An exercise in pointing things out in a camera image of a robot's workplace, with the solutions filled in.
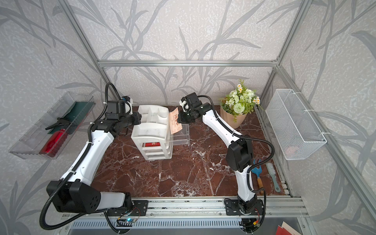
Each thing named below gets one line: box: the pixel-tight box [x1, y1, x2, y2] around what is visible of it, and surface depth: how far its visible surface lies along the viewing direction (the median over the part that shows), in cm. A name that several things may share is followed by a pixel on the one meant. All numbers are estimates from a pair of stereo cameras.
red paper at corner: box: [275, 224, 294, 235], surface depth 68 cm
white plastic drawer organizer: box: [130, 104, 174, 161], surface depth 84 cm
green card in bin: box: [47, 101, 95, 135], surface depth 69 cm
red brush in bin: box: [38, 128, 69, 158], surface depth 59 cm
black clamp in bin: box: [45, 117, 71, 131], surface depth 67 cm
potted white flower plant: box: [218, 79, 265, 129], surface depth 86 cm
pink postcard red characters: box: [168, 107, 183, 135], surface depth 88 cm
